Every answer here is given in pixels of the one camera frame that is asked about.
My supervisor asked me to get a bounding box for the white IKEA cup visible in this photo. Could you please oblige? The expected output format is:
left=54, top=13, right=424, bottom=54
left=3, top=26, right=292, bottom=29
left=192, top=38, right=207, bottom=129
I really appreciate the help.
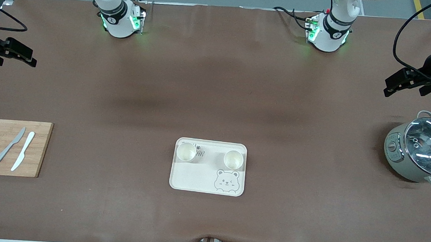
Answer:
left=176, top=142, right=197, bottom=163
left=222, top=149, right=245, bottom=171

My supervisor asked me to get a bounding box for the white tray with bear print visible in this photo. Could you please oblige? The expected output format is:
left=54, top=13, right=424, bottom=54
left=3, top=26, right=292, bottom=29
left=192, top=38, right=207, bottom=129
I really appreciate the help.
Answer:
left=168, top=137, right=248, bottom=198

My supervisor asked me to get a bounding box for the grey-green electric cooking pot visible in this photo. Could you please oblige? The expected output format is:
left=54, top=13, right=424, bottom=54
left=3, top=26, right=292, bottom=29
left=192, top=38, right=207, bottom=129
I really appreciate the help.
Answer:
left=382, top=108, right=431, bottom=188

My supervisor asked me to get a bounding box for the grey plastic knife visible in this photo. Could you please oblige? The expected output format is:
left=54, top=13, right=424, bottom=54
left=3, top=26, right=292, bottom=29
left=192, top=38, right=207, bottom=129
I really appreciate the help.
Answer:
left=0, top=125, right=26, bottom=166

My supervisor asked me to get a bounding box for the white plastic knife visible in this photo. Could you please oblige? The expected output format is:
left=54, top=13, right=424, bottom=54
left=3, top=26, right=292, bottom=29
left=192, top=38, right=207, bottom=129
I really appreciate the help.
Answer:
left=10, top=130, right=36, bottom=173

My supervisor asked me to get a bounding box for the bamboo cutting board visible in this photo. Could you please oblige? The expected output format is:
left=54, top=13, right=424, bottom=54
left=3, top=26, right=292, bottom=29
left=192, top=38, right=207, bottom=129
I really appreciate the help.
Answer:
left=0, top=119, right=54, bottom=180

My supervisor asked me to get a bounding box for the brown table mat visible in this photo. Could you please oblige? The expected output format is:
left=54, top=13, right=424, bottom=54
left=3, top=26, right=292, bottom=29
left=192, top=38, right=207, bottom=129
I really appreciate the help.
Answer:
left=0, top=0, right=431, bottom=242

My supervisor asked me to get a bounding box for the black left arm base cable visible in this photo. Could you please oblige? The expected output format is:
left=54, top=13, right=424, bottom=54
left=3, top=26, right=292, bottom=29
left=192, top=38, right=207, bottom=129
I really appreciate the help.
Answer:
left=272, top=6, right=314, bottom=31

